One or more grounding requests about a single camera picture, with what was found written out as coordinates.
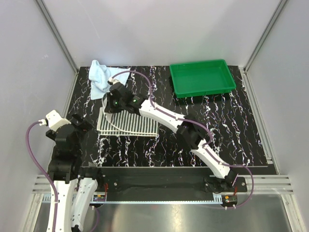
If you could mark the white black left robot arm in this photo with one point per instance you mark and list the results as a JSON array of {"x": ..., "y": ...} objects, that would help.
[{"x": 72, "y": 185}]

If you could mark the cable junction box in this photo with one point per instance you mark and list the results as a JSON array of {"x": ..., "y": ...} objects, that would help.
[
  {"x": 99, "y": 198},
  {"x": 233, "y": 199}
]

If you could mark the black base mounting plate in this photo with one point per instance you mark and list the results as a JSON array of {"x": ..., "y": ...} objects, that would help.
[{"x": 161, "y": 184}]

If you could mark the green white striped towel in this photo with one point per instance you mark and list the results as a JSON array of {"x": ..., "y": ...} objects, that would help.
[{"x": 125, "y": 124}]

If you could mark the left cable junction box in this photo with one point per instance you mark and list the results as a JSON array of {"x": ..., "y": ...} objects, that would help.
[{"x": 99, "y": 198}]

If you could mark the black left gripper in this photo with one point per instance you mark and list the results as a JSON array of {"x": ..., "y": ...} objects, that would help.
[{"x": 85, "y": 125}]

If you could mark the green plastic tray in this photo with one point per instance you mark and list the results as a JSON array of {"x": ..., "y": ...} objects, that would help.
[{"x": 201, "y": 78}]

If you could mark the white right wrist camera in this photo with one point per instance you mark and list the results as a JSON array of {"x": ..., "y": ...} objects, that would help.
[{"x": 112, "y": 81}]

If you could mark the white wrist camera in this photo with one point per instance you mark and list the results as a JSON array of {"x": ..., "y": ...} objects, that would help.
[
  {"x": 112, "y": 81},
  {"x": 54, "y": 120}
]

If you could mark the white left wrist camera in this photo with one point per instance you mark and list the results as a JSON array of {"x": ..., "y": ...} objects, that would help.
[{"x": 54, "y": 120}]

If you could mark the right cable junction box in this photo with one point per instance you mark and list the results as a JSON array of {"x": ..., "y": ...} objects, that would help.
[{"x": 233, "y": 199}]

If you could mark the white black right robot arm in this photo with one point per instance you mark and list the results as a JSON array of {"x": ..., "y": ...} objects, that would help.
[{"x": 193, "y": 135}]

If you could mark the light blue towel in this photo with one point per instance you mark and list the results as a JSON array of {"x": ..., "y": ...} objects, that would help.
[{"x": 99, "y": 76}]

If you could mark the aluminium frame rail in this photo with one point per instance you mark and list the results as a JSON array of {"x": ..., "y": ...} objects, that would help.
[{"x": 263, "y": 184}]

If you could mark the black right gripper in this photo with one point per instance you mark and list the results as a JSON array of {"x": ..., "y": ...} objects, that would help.
[{"x": 109, "y": 108}]

